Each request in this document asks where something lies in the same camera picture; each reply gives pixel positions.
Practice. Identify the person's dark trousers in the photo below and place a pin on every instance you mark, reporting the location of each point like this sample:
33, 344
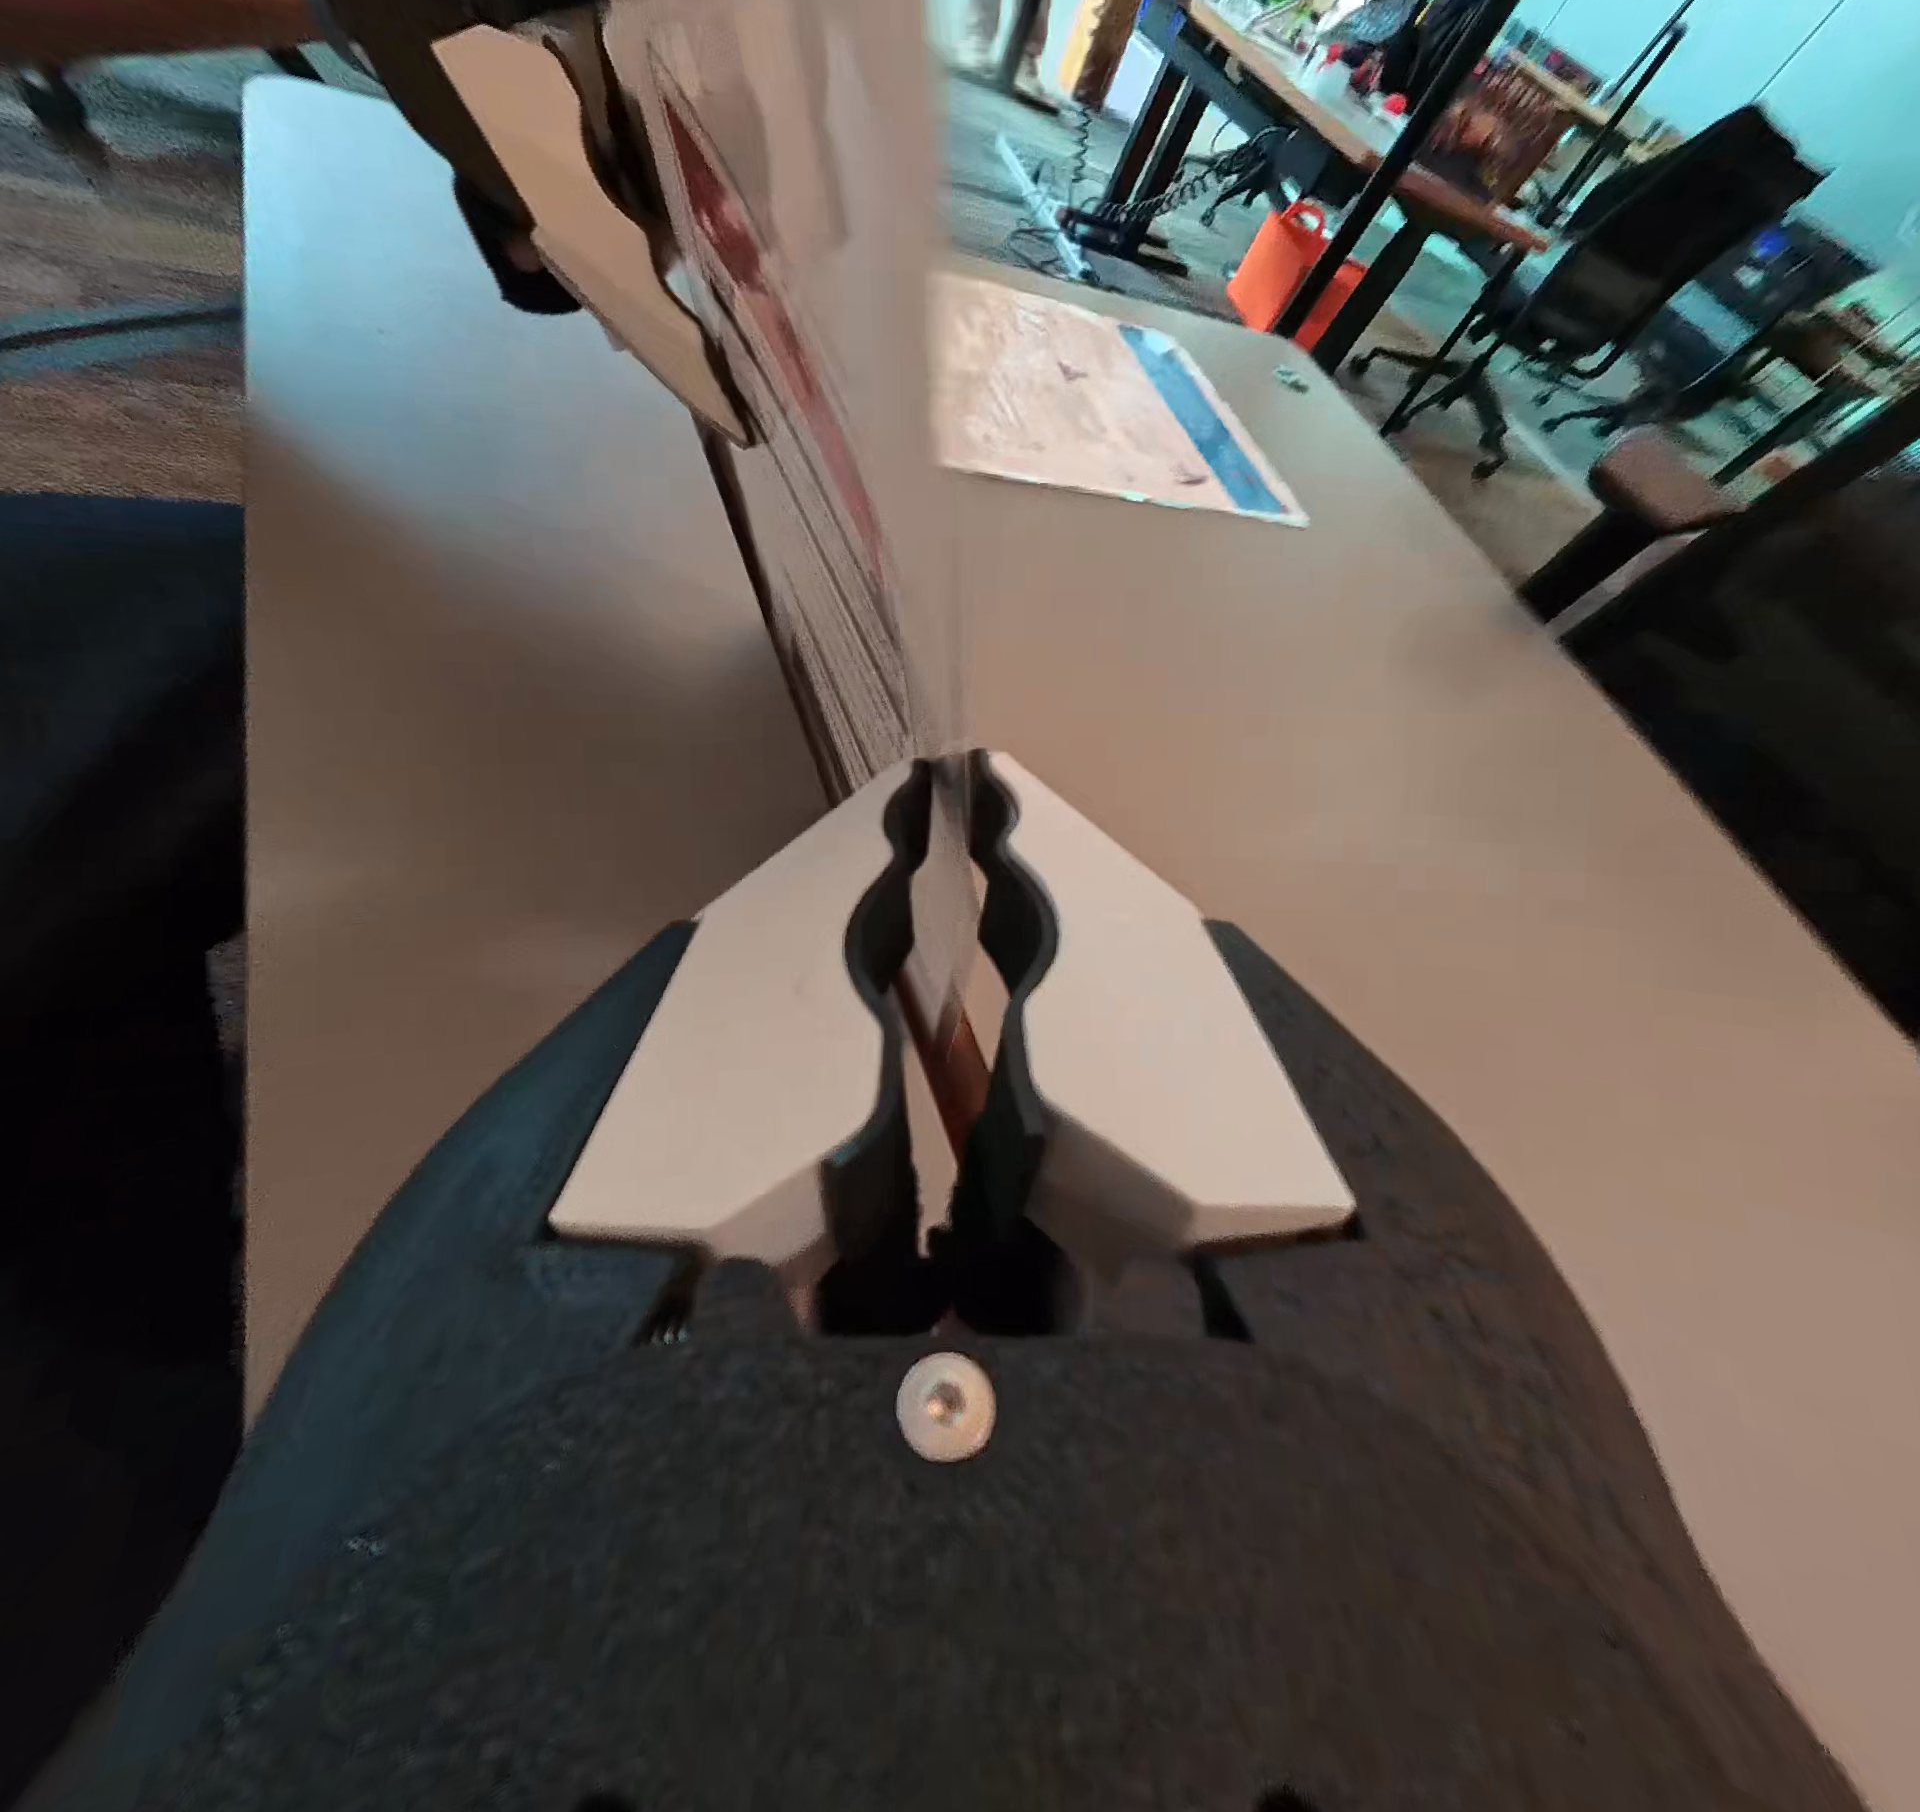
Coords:
106, 867

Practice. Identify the laminated printed leaflet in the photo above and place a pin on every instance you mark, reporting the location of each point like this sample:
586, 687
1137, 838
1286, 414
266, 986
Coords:
1080, 402

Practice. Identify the white power strip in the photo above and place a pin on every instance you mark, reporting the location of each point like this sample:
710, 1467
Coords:
1035, 200

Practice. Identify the black metal pole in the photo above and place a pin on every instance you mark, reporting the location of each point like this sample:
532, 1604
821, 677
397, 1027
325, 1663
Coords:
1440, 118

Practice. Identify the wooden desk with black legs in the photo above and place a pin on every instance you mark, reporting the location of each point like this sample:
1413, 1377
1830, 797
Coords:
1337, 104

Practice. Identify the printed paper sheet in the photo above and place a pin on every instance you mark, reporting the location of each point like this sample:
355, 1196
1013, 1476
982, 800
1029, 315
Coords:
811, 493

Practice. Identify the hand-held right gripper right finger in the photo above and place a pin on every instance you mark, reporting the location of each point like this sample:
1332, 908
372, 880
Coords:
1155, 1078

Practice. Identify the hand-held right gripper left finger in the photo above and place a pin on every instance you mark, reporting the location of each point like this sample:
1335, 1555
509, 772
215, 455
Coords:
720, 1078

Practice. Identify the black office chair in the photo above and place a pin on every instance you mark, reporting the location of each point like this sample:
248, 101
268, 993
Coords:
1649, 253
1771, 673

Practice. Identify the light grey desk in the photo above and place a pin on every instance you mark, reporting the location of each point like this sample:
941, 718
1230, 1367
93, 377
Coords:
1427, 792

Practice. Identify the orange plastic bin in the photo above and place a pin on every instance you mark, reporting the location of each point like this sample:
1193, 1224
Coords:
1282, 269

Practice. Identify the brown padded seat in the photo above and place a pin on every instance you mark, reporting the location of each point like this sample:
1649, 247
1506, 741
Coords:
1667, 478

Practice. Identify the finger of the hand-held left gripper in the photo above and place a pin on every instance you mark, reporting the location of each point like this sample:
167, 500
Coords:
586, 223

